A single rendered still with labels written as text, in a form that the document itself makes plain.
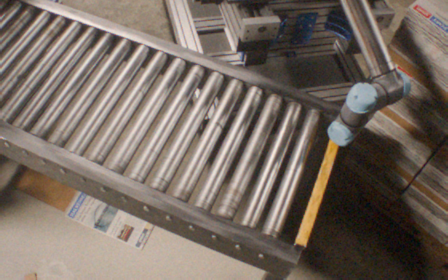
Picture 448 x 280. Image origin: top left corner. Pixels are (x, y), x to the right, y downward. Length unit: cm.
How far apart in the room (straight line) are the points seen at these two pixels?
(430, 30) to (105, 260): 150
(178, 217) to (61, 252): 94
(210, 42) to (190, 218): 134
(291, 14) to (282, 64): 51
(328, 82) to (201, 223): 133
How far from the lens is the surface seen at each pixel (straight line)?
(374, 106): 137
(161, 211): 131
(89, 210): 220
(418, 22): 162
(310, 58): 252
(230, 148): 141
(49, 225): 221
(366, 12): 142
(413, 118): 184
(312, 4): 201
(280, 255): 129
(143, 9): 296
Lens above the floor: 198
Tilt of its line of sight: 55 degrees down
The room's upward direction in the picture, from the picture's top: 11 degrees clockwise
